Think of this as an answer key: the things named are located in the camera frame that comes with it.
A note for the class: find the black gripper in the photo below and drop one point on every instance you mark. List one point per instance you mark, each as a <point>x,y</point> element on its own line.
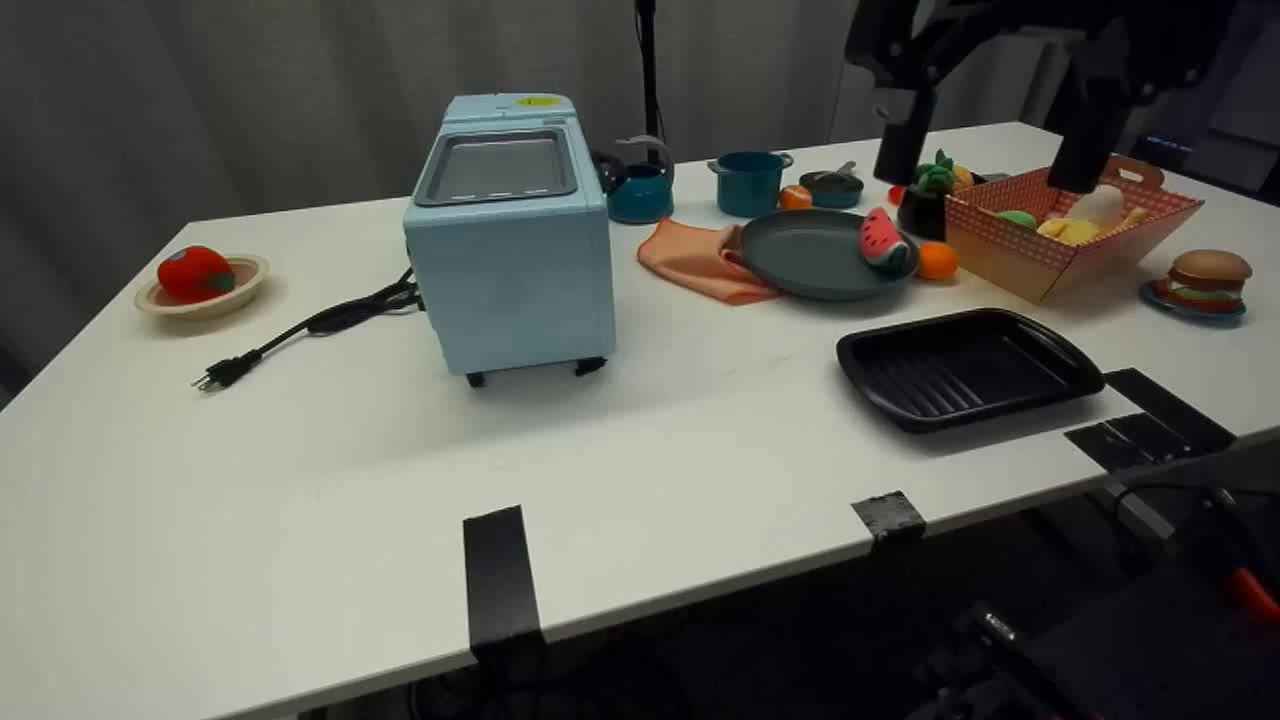
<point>1034,10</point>

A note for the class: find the red green yellow plush toy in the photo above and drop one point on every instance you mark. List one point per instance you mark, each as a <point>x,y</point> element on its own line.
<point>960,175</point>

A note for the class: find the green round plush toy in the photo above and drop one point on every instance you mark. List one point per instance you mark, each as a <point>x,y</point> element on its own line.
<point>1018,217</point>

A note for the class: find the yellow and white plush toy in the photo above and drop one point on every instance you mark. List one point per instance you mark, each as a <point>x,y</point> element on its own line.
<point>1099,204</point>

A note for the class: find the round orange plush toy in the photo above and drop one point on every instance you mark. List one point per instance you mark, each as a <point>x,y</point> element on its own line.
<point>937,260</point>

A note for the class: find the watermelon slice plush toy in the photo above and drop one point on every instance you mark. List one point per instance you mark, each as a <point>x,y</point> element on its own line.
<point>883,243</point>

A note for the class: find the orange slice plush toy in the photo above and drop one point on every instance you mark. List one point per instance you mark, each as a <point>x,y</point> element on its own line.
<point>793,203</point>

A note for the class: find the dark grey plate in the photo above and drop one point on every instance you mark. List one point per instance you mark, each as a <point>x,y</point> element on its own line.
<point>804,254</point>

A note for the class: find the small blue plate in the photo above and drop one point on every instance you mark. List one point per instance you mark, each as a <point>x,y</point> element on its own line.
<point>1174,311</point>

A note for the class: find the teal pot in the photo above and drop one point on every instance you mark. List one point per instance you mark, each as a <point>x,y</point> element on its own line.
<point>749,184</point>

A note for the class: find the burger plush toy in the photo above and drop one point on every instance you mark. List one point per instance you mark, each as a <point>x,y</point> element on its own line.
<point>1204,278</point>

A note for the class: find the beige small plate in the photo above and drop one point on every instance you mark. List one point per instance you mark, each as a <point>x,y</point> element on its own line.
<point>247,285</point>

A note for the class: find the red tomato plush toy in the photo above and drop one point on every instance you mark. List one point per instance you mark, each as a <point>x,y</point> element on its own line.
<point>193,274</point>

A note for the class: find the red checkered cardboard box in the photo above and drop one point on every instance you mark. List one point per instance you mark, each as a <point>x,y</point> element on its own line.
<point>1024,266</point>

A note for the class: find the black grill tray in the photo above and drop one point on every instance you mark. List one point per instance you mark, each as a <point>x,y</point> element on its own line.
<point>964,364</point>

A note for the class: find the peach orange cloth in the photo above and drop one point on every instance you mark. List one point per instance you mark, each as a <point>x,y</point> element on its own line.
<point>684,256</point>

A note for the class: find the black tripod pole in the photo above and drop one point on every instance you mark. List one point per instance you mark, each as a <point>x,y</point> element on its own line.
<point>648,65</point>

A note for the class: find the teal kettle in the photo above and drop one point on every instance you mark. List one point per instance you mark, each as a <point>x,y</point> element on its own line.
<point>642,198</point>

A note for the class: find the short black tape strip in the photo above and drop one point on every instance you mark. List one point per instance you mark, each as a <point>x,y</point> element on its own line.
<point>891,514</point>

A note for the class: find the light blue toaster oven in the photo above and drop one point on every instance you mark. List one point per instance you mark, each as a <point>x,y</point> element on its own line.
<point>512,285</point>

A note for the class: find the long black tape strip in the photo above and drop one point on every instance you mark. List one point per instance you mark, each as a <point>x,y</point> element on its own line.
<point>501,581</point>

